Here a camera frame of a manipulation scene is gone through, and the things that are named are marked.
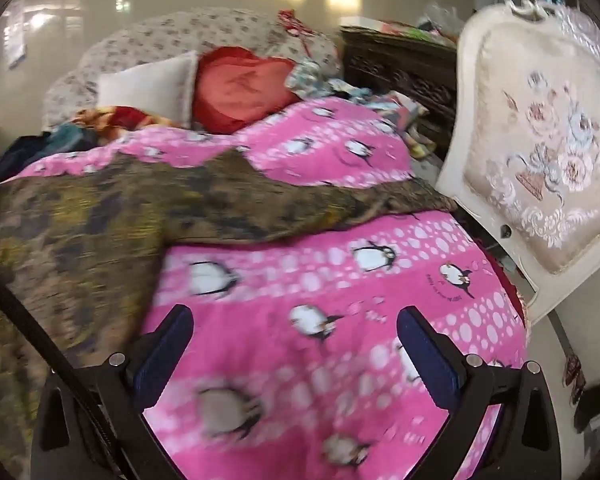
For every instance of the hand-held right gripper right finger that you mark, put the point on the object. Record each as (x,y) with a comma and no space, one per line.
(425,355)

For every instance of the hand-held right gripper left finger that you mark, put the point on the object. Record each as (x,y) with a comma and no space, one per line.
(162,355)

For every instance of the brown floral patterned garment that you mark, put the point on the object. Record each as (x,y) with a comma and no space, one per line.
(105,220)

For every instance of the dark navy clothes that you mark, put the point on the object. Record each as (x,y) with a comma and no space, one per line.
(15,155)

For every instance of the pink penguin blanket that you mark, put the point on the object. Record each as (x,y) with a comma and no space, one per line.
(305,270)

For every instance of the teal cloth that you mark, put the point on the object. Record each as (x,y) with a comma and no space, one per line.
(72,137)

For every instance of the colourful patterned cloth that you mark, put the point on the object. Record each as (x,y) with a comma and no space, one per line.
(405,120)

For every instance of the red yellow floral blanket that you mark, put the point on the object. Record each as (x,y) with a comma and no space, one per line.
(125,117)

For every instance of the white ornate upholstered chair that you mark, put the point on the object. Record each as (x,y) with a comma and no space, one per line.
(545,135)

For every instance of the white pillow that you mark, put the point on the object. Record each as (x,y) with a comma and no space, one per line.
(150,85)

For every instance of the red heart cushion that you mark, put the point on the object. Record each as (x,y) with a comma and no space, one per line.
(240,90)

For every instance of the dark carved wooden cabinet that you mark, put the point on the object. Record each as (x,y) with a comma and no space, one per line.
(405,65)

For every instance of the light blue floral cloth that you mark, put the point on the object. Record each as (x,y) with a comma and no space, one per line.
(307,75)

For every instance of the grey floral quilt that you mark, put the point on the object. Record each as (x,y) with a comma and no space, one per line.
(170,35)

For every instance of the colourful flat box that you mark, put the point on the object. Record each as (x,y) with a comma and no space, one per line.
(390,27)

